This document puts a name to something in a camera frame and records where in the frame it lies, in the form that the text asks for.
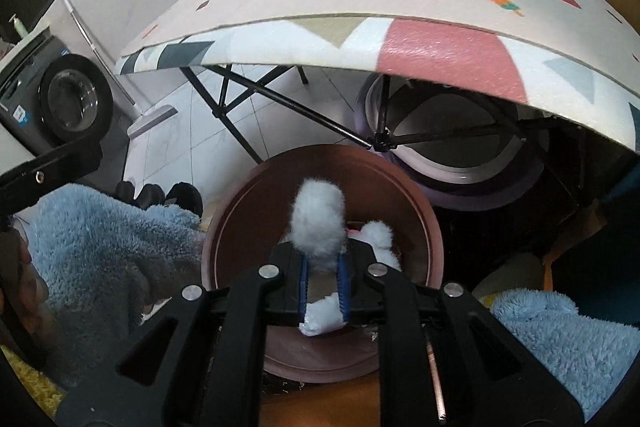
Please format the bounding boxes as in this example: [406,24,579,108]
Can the white fluffy toy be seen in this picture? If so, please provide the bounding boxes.
[284,178,402,338]

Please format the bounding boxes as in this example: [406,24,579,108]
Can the brown trash bin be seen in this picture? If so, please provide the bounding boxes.
[202,144,444,384]

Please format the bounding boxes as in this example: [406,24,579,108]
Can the person's left hand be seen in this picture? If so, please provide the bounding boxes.
[1,228,52,365]

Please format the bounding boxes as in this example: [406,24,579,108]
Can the washing machine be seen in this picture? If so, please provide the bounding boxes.
[1,28,114,156]

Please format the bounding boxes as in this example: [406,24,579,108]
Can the white mop pole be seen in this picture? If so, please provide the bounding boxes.
[58,0,179,141]

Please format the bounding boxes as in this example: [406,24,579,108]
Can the blue fleece sleeve right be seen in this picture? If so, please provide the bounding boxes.
[482,288,639,421]

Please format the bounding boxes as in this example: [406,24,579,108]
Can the purple round basin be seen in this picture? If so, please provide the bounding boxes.
[381,77,549,211]

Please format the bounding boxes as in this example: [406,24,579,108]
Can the patterned table mat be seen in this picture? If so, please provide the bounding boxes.
[115,0,639,150]

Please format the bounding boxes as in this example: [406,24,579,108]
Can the folding table frame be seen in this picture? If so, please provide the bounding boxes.
[178,63,526,164]

